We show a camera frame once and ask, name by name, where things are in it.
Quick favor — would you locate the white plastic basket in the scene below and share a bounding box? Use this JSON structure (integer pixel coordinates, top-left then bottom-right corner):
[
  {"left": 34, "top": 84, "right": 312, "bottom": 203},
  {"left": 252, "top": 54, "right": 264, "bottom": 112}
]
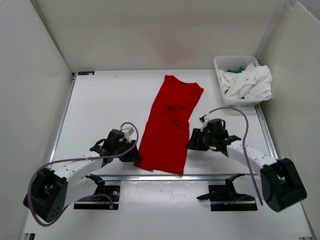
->
[{"left": 214, "top": 55, "right": 272, "bottom": 106}]

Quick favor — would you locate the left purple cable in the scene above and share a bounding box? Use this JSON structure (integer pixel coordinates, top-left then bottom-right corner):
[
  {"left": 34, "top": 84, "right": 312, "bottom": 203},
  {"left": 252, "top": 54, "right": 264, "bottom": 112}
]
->
[{"left": 27, "top": 121, "right": 140, "bottom": 227}]

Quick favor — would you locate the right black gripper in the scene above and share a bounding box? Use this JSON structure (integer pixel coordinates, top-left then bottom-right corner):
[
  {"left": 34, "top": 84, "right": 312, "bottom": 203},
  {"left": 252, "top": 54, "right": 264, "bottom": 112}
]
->
[{"left": 185, "top": 129, "right": 217, "bottom": 153}]

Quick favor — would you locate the dark label sticker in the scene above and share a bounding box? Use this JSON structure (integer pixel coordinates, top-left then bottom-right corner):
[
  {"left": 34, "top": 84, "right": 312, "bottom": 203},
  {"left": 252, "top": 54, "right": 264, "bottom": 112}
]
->
[{"left": 77, "top": 71, "right": 95, "bottom": 76}]

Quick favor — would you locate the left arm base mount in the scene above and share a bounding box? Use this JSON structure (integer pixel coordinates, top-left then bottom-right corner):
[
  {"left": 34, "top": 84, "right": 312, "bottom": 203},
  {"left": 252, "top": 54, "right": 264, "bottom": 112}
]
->
[{"left": 73, "top": 174, "right": 121, "bottom": 211}]

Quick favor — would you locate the aluminium rail front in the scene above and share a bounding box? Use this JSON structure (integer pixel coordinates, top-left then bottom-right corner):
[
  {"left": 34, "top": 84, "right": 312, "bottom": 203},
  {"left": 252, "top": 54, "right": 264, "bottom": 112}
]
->
[{"left": 99, "top": 174, "right": 234, "bottom": 182}]

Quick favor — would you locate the purple cable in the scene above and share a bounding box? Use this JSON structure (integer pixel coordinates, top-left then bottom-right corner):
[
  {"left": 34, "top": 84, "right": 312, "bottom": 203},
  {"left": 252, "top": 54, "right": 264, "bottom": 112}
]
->
[
  {"left": 199, "top": 107, "right": 264, "bottom": 206},
  {"left": 27, "top": 121, "right": 140, "bottom": 227}
]

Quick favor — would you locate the green garment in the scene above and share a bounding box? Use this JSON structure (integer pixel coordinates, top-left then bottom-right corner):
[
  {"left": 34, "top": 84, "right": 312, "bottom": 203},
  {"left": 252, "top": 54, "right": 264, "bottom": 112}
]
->
[{"left": 227, "top": 67, "right": 245, "bottom": 74}]

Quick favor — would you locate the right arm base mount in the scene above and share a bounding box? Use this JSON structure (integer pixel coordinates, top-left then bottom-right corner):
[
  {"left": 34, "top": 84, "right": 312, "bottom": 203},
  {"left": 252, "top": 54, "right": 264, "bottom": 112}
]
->
[{"left": 196, "top": 173, "right": 258, "bottom": 212}]

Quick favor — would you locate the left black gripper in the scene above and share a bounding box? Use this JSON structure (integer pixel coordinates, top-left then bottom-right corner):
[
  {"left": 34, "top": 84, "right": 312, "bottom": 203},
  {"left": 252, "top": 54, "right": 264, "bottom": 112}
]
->
[{"left": 113, "top": 139, "right": 142, "bottom": 162}]

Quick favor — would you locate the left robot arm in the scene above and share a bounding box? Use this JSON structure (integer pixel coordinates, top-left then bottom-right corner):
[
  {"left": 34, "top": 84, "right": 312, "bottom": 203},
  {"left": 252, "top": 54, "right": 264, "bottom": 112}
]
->
[{"left": 23, "top": 125, "right": 142, "bottom": 227}]

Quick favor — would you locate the white t-shirt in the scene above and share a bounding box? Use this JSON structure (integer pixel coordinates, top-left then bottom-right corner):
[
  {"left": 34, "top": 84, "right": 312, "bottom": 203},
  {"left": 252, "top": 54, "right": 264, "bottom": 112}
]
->
[{"left": 218, "top": 63, "right": 273, "bottom": 100}]

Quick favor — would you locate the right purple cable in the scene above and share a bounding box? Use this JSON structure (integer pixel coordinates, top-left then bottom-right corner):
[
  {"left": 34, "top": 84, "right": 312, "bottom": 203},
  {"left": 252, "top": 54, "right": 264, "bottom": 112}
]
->
[{"left": 199, "top": 107, "right": 264, "bottom": 206}]

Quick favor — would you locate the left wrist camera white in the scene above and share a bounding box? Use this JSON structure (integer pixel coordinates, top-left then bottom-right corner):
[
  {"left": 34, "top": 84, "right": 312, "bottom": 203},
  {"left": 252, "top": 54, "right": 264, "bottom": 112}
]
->
[{"left": 120, "top": 127, "right": 135, "bottom": 143}]

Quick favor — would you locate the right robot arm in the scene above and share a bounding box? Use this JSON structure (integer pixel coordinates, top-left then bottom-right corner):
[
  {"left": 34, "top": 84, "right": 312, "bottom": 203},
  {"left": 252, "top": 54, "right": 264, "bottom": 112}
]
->
[{"left": 186, "top": 117, "right": 307, "bottom": 212}]

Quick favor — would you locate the red t-shirt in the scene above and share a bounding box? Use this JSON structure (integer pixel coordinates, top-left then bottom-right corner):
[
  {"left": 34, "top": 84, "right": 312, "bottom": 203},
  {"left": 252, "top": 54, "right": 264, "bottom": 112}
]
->
[{"left": 134, "top": 75, "right": 204, "bottom": 175}]

